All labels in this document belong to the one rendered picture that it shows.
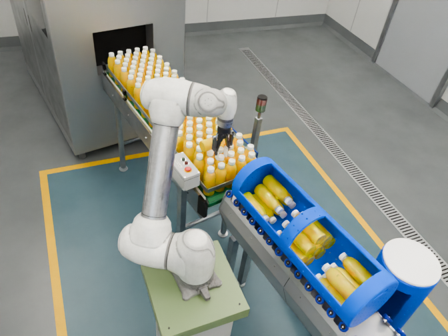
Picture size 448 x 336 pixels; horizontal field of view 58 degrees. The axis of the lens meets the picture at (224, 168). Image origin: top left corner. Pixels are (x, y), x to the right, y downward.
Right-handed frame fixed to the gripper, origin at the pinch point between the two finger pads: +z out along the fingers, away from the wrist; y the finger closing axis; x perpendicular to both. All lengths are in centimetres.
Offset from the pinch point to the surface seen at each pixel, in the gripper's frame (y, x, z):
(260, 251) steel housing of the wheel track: -7, -53, 24
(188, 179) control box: -25.5, -7.4, 2.5
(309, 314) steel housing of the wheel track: -8, -93, 26
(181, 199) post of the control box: -25.0, 0.8, 26.0
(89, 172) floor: -43, 138, 111
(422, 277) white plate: 42, -111, 8
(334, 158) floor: 180, 48, 111
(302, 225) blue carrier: -1, -69, -10
